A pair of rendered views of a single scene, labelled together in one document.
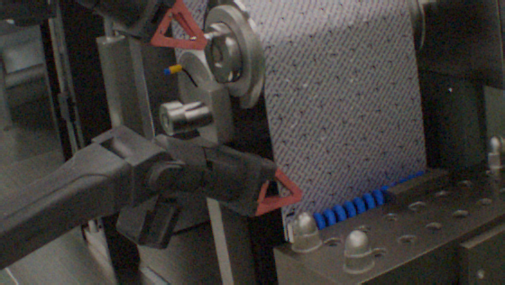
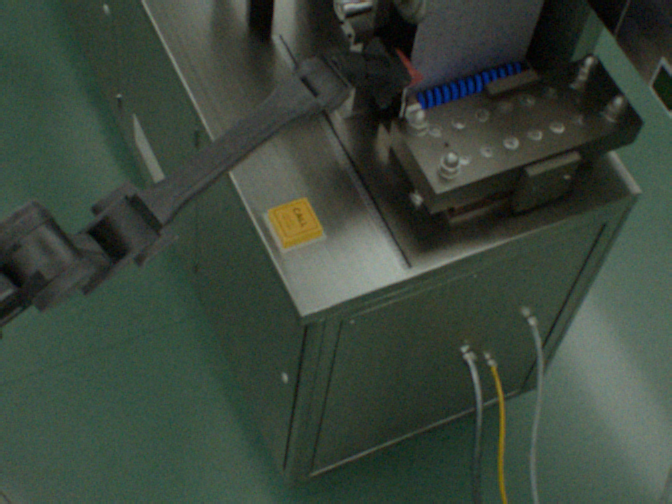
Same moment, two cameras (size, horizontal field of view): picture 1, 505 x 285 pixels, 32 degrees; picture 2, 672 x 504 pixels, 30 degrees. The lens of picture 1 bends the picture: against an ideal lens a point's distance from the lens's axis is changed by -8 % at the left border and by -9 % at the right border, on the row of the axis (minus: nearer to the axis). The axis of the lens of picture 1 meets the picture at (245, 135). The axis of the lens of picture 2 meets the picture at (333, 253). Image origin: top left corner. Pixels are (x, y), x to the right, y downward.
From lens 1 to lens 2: 1.24 m
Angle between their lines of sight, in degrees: 41
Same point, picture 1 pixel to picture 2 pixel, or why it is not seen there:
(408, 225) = (492, 130)
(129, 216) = not seen: hidden behind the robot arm
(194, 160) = (357, 75)
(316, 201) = (432, 80)
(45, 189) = (260, 126)
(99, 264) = (236, 19)
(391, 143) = (502, 44)
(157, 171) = (335, 104)
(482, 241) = (542, 172)
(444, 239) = (514, 162)
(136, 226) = not seen: hidden behind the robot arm
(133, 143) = (323, 80)
